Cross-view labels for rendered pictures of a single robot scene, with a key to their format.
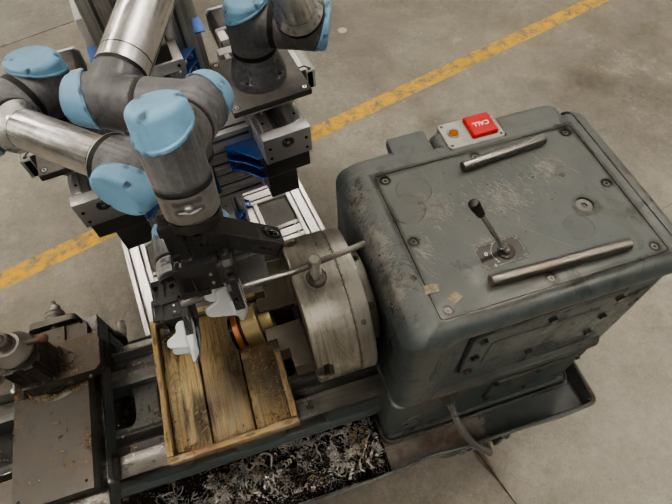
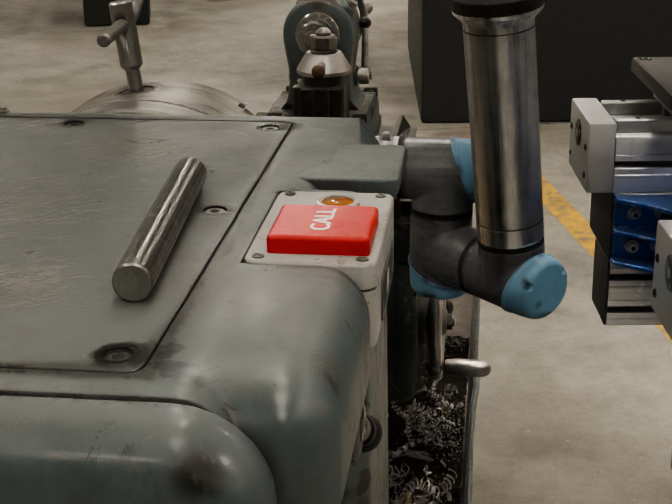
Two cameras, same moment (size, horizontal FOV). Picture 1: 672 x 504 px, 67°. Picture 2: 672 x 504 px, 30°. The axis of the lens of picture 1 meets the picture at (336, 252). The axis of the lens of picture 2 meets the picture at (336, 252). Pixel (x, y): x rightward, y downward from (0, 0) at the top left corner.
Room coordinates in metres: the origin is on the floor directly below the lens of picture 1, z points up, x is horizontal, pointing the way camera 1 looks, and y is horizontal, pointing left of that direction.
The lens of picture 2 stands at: (1.10, -0.99, 1.51)
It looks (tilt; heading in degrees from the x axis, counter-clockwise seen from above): 20 degrees down; 112
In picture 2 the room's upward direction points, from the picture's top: 1 degrees counter-clockwise
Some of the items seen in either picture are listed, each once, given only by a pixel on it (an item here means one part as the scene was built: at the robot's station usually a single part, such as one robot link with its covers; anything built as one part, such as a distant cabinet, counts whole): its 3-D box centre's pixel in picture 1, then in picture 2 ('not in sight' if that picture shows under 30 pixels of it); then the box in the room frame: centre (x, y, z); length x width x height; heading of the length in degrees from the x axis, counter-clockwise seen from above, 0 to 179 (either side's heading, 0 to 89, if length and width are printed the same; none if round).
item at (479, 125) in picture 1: (479, 126); (324, 235); (0.83, -0.34, 1.26); 0.06 x 0.06 x 0.02; 15
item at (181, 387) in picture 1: (221, 371); not in sight; (0.43, 0.30, 0.89); 0.36 x 0.30 x 0.04; 15
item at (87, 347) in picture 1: (58, 367); not in sight; (0.43, 0.64, 0.99); 0.20 x 0.10 x 0.05; 105
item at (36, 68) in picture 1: (41, 81); not in sight; (0.99, 0.65, 1.33); 0.13 x 0.12 x 0.14; 148
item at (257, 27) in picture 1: (251, 20); not in sight; (1.17, 0.17, 1.33); 0.13 x 0.12 x 0.14; 79
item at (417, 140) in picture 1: (410, 151); (348, 179); (0.78, -0.18, 1.24); 0.09 x 0.08 x 0.03; 105
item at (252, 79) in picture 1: (256, 60); not in sight; (1.17, 0.18, 1.21); 0.15 x 0.15 x 0.10
